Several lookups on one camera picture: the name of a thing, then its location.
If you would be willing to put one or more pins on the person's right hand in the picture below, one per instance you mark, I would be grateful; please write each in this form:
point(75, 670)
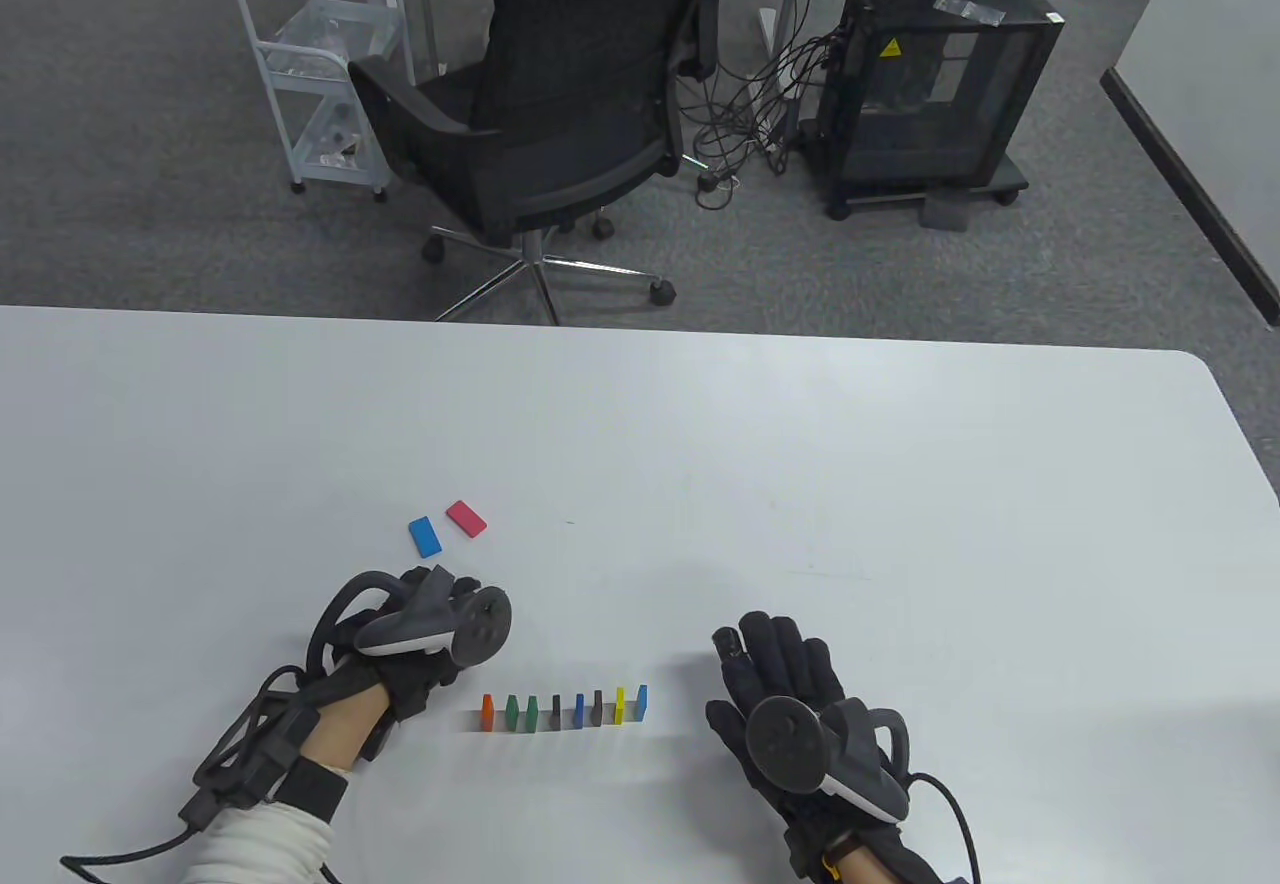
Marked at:
point(785, 659)

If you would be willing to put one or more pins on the pink domino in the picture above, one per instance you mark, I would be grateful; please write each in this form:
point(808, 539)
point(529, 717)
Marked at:
point(466, 518)

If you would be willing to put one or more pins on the clear plastic bag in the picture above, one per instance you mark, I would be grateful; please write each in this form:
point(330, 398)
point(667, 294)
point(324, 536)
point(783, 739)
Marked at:
point(968, 9)

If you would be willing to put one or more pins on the black mesh office chair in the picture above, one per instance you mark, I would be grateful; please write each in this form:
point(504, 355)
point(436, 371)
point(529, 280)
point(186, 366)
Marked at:
point(570, 94)

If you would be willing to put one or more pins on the person's left hand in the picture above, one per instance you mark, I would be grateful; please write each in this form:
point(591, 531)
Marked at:
point(410, 684)

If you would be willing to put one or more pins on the grey hand tracker controller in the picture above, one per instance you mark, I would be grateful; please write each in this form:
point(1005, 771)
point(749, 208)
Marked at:
point(790, 744)
point(480, 624)

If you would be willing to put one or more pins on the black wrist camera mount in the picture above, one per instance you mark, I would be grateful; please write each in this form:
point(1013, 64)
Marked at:
point(250, 764)

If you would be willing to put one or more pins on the person's left forearm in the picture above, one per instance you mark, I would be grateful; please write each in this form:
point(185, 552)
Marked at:
point(330, 734)

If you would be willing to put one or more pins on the black computer cabinet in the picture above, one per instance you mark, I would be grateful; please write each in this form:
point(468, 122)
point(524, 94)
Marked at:
point(930, 124)

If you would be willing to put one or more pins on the person's right forearm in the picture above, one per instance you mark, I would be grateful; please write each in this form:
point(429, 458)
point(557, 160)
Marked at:
point(850, 864)

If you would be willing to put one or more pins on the dark grey floor block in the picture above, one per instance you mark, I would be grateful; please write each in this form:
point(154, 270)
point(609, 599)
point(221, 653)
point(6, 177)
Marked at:
point(945, 212)

